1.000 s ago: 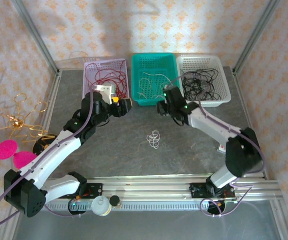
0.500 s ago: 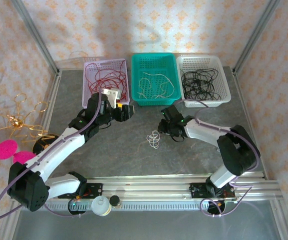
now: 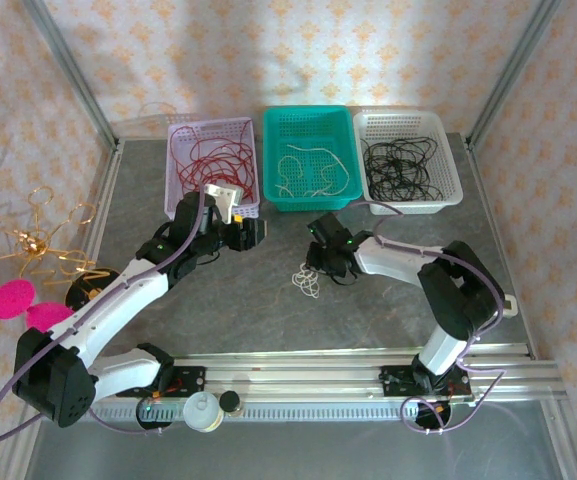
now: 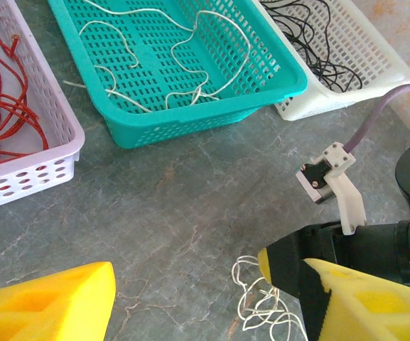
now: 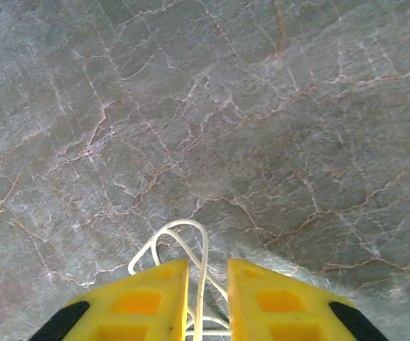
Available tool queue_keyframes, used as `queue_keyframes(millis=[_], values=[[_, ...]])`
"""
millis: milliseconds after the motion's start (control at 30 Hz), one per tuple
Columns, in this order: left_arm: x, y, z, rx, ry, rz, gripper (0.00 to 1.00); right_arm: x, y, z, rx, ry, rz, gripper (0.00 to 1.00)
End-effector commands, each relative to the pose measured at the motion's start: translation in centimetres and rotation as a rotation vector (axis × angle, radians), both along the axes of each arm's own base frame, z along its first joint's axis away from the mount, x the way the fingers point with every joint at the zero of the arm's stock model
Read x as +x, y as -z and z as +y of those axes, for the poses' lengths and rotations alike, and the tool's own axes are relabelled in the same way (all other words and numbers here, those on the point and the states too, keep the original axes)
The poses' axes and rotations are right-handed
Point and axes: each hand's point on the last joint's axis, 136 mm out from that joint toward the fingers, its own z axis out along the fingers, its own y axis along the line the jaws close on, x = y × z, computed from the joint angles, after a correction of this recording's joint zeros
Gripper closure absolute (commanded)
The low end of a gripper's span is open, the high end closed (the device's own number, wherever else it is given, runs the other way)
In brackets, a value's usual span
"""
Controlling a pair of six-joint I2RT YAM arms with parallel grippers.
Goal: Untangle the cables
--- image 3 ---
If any teal plastic basket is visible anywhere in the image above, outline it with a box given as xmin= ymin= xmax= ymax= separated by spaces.
xmin=261 ymin=105 xmax=364 ymax=213

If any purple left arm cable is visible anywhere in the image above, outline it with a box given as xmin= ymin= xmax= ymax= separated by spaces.
xmin=0 ymin=185 xmax=207 ymax=446

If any lavender plastic basket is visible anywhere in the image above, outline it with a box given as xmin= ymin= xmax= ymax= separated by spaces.
xmin=162 ymin=116 xmax=262 ymax=220

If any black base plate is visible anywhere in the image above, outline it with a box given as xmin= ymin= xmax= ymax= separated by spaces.
xmin=378 ymin=366 xmax=474 ymax=401
xmin=157 ymin=366 xmax=207 ymax=399

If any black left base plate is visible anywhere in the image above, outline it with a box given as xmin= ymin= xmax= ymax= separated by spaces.
xmin=157 ymin=366 xmax=207 ymax=399

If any gold wire ornament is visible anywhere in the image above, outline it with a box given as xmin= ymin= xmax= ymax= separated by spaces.
xmin=0 ymin=186 xmax=109 ymax=287

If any black cable bundle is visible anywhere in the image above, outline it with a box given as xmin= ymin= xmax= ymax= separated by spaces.
xmin=362 ymin=137 xmax=444 ymax=201

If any white bottle cap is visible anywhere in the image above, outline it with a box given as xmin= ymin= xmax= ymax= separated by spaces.
xmin=182 ymin=391 xmax=223 ymax=432

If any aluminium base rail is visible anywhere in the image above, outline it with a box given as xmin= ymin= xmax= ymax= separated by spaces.
xmin=20 ymin=347 xmax=567 ymax=404

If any mixed wire pile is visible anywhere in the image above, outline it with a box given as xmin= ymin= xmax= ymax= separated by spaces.
xmin=291 ymin=264 xmax=323 ymax=300

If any white plastic basket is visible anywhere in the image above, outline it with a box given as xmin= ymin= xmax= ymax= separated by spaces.
xmin=351 ymin=109 xmax=464 ymax=216

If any white cable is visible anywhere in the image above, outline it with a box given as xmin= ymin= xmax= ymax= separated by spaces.
xmin=286 ymin=143 xmax=352 ymax=197
xmin=274 ymin=154 xmax=305 ymax=199

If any black round stand base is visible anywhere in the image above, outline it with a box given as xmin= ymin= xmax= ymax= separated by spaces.
xmin=64 ymin=267 xmax=123 ymax=309

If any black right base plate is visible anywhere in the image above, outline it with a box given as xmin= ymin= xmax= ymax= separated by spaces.
xmin=378 ymin=366 xmax=474 ymax=401

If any red cable bundle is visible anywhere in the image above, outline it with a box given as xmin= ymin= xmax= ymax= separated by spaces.
xmin=180 ymin=139 xmax=259 ymax=199

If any grey slotted cable duct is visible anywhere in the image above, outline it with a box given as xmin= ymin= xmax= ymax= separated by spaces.
xmin=87 ymin=403 xmax=549 ymax=421

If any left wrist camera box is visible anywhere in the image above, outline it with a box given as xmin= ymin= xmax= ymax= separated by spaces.
xmin=203 ymin=183 xmax=243 ymax=225

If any black bottle cap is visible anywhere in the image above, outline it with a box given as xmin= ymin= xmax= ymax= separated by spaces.
xmin=218 ymin=391 xmax=243 ymax=415

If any aluminium frame post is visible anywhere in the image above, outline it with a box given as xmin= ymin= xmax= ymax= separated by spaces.
xmin=20 ymin=0 xmax=122 ymax=151
xmin=465 ymin=0 xmax=564 ymax=149

